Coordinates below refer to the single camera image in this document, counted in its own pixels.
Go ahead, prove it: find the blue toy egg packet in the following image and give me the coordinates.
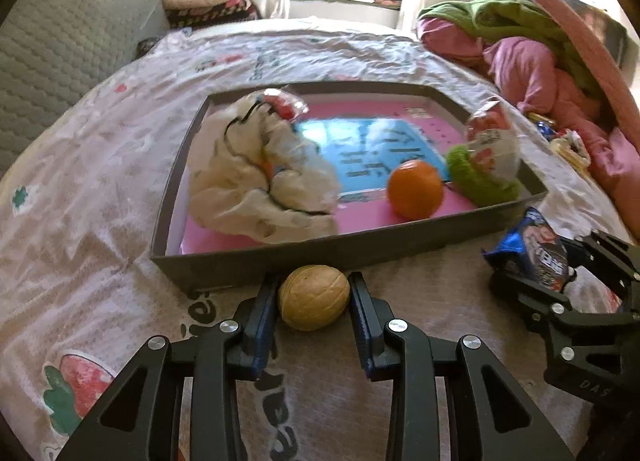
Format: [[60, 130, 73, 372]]
[[257, 87, 308, 123]]

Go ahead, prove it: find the grey cardboard box tray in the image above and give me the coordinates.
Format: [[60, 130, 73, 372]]
[[150, 82, 550, 294]]

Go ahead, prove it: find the red toy egg packet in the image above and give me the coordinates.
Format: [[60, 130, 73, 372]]
[[462, 96, 523, 189]]

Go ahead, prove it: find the white printed scrunchie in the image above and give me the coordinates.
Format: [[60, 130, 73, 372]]
[[552, 130, 591, 172]]

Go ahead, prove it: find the yellow wafer snack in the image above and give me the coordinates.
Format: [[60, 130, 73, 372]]
[[549, 138, 576, 163]]

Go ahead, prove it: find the grey quilted headboard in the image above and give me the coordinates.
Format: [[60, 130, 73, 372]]
[[0, 0, 171, 182]]

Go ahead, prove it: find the dark patterned cloth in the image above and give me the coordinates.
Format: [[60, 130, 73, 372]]
[[137, 31, 191, 56]]

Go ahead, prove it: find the pink quilt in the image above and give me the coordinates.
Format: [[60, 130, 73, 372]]
[[417, 16, 640, 212]]

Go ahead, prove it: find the green blanket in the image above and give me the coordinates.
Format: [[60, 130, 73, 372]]
[[417, 0, 601, 97]]

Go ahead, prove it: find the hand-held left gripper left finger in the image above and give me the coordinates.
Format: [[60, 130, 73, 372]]
[[55, 273, 283, 461]]

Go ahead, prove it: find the orange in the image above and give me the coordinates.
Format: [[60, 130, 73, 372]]
[[387, 160, 445, 220]]

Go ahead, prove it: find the walnut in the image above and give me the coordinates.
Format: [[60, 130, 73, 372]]
[[277, 264, 351, 332]]

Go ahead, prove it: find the blue and yellow packet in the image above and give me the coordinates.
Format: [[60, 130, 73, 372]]
[[525, 112, 558, 137]]

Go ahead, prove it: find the green fuzzy ring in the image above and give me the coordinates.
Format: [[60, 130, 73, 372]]
[[445, 144, 522, 207]]

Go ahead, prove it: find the dark floral folded blanket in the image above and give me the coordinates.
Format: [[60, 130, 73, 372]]
[[165, 0, 261, 29]]

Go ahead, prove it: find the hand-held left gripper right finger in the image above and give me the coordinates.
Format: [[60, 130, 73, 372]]
[[347, 271, 576, 461]]

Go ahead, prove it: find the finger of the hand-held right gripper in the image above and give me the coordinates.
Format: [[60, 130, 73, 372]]
[[560, 231, 640, 288], [490, 271, 626, 338]]

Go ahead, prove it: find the cream drawstring bag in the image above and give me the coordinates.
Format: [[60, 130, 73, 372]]
[[187, 94, 343, 244]]

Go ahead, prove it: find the blue snack packet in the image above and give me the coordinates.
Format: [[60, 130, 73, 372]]
[[482, 207, 576, 292]]

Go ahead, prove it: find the dark wall screen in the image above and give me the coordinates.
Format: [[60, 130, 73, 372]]
[[560, 0, 628, 72]]

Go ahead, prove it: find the salmon pink cushion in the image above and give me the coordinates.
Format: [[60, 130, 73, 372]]
[[484, 0, 640, 137]]

